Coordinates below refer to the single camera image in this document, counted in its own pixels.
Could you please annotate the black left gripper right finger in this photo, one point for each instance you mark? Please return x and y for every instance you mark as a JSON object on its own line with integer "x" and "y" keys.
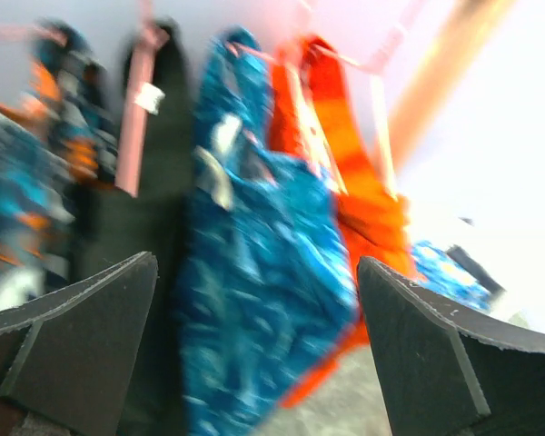
{"x": 446, "y": 369}

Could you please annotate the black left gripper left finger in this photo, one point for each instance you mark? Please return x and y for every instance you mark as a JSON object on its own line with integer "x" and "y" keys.
{"x": 68, "y": 356}

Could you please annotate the multicolour patterned shorts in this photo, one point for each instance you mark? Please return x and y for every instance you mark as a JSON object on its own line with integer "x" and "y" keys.
{"x": 58, "y": 142}

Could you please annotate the pink wire hanger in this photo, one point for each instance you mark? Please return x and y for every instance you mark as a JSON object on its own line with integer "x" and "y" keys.
{"x": 23, "y": 32}

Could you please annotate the black hanging shorts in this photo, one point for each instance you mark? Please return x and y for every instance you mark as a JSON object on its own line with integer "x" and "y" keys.
{"x": 112, "y": 226}

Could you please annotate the blue patterned hanging shorts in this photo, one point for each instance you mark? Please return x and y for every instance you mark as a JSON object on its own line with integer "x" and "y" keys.
{"x": 266, "y": 289}

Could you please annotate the pink hanger under black shorts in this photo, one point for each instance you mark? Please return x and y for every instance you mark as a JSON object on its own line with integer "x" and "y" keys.
{"x": 141, "y": 98}

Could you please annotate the orange hanging shorts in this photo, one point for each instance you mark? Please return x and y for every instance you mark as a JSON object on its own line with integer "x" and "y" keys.
{"x": 372, "y": 222}

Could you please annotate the pink hanger under orange shorts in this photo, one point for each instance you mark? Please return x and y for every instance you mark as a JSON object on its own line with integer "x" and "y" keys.
{"x": 374, "y": 69}

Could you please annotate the pink hanger under blue shorts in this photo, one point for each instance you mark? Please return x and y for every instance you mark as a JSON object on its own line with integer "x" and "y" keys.
{"x": 236, "y": 49}

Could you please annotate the blue floral folded cloth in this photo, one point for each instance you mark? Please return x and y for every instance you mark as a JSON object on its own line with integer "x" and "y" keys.
{"x": 439, "y": 273}

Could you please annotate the dark navy folded cloth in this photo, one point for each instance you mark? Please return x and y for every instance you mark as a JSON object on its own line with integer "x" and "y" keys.
{"x": 464, "y": 260}

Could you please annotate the wooden clothes rack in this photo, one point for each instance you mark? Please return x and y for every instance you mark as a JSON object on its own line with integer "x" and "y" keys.
{"x": 468, "y": 28}

